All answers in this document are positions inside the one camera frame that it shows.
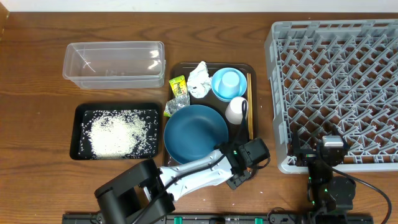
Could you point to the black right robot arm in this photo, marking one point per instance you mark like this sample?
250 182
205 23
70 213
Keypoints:
331 196

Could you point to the wooden chopstick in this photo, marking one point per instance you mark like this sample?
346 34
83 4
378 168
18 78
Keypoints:
248 105
251 105

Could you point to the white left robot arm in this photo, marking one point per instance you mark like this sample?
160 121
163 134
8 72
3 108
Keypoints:
146 193

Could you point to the clear plastic bin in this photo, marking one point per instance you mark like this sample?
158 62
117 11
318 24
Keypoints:
115 65

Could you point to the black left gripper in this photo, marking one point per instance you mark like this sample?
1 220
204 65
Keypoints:
238 180

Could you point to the grey dishwasher rack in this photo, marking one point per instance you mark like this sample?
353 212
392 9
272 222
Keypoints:
340 75

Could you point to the white napkin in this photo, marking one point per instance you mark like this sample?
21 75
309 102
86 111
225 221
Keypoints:
199 81

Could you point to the dark brown tray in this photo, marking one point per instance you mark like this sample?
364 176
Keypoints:
210 100

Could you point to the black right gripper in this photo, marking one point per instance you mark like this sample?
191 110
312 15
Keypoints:
306 158

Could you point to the dark blue plate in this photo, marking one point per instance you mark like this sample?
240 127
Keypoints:
192 133

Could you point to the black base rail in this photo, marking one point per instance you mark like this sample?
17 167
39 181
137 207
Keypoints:
196 219

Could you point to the black tray with rice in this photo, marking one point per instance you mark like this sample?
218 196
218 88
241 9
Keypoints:
115 130

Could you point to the yellow green snack wrapper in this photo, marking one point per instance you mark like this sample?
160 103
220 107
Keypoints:
178 86

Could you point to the light blue cup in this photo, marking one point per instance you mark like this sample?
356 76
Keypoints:
229 85

